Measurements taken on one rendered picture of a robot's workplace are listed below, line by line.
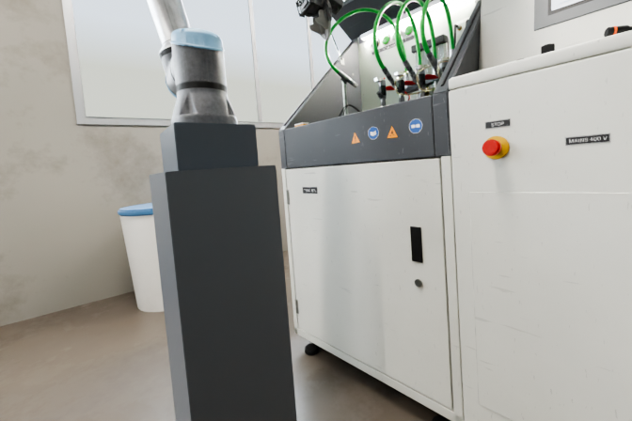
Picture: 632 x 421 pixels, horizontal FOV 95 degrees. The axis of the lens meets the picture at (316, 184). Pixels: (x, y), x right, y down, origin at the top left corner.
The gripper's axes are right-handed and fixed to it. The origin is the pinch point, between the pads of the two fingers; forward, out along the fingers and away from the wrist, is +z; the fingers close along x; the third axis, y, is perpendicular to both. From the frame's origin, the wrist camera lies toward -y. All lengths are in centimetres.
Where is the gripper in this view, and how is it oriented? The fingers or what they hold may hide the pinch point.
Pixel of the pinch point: (327, 36)
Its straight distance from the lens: 110.6
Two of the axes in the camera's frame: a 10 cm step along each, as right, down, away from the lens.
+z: 2.5, 9.6, -1.0
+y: -8.0, 1.5, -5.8
